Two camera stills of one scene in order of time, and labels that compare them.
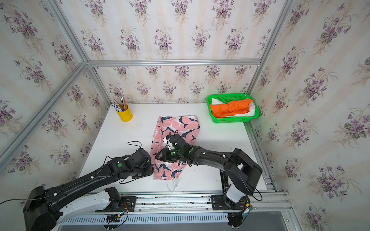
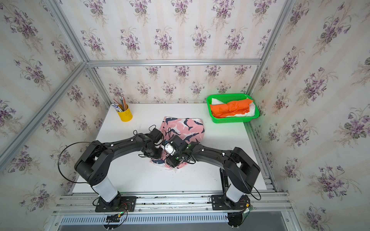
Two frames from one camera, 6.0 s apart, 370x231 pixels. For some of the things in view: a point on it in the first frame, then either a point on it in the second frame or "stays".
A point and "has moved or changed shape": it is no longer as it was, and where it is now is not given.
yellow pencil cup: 125,116 stays
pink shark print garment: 188,126 has moved or changed shape
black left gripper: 150,171 to 159,156
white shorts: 252,108 stays
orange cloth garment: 231,108 stays
